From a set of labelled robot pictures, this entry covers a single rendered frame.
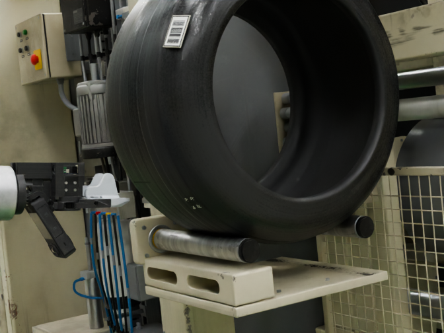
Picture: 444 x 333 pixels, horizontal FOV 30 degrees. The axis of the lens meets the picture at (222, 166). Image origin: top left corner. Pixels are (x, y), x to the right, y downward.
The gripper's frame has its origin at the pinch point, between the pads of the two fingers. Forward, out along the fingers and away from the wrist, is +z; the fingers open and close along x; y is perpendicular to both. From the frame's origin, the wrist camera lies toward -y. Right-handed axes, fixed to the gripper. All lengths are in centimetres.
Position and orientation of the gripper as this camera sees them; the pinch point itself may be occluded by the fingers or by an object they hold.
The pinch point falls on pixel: (122, 203)
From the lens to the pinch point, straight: 148.6
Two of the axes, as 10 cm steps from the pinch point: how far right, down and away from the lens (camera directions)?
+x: -5.3, 0.1, 8.5
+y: 0.0, -10.0, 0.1
